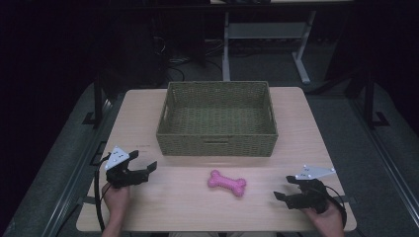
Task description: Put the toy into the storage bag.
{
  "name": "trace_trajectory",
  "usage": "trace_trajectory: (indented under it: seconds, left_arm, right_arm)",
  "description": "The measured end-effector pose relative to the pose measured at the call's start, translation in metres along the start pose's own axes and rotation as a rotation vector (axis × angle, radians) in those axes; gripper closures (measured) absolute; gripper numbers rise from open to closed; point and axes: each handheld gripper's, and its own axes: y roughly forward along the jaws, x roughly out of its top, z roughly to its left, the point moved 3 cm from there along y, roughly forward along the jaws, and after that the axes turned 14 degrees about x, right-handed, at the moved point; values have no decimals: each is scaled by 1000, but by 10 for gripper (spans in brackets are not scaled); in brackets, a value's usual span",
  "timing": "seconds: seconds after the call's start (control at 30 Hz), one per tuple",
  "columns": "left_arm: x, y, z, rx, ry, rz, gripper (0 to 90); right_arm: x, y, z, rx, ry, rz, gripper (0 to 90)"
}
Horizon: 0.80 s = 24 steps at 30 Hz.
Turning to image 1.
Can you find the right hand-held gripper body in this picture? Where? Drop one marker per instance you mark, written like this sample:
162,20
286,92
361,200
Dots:
309,197

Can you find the black metal stand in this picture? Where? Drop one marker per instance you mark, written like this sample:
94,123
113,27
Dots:
98,102
369,102

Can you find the green woven basket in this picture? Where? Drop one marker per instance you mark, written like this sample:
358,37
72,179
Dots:
217,121

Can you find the pink bone-shaped toy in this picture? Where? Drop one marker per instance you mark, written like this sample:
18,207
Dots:
227,183

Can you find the aluminium frame rail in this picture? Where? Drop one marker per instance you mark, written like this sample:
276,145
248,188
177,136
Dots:
75,171
385,158

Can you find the white metal desk frame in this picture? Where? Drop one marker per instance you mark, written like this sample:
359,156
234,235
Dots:
263,30

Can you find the person's left hand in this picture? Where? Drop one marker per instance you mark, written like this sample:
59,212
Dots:
117,199

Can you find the person's right hand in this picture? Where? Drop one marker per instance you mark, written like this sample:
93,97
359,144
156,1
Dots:
327,222

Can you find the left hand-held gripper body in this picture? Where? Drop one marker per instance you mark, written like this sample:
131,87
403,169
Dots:
125,177

